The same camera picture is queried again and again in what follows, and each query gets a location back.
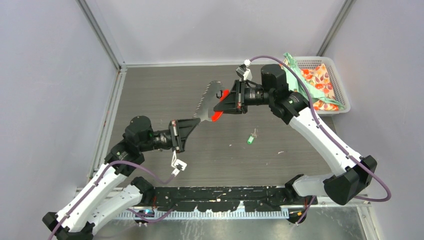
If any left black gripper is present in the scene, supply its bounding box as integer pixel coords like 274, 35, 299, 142
139, 118, 200, 154

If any key with green tag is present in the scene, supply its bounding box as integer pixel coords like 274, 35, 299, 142
246, 128, 258, 145

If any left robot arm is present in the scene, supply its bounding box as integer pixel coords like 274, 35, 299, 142
42, 115, 201, 240

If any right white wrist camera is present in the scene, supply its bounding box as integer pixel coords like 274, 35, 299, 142
236, 59, 253, 81

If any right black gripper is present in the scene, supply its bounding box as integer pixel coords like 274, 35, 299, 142
214, 79, 274, 116

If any white slotted cable duct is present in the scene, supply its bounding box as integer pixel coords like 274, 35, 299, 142
113, 208, 289, 220

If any aluminium rail frame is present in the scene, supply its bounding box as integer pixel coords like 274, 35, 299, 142
74, 187, 371, 210

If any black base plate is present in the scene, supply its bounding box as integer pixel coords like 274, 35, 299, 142
136, 186, 312, 213

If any orange patterned cloth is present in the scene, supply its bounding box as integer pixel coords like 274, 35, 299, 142
301, 63, 344, 111

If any red handled metal keyring holder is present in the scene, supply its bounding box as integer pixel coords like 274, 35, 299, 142
193, 80, 225, 122

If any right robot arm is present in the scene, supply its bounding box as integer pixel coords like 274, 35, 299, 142
213, 64, 377, 205

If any white plastic basket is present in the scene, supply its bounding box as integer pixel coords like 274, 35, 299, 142
293, 56, 351, 117

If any green cloth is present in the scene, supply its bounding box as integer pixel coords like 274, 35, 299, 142
281, 52, 345, 109

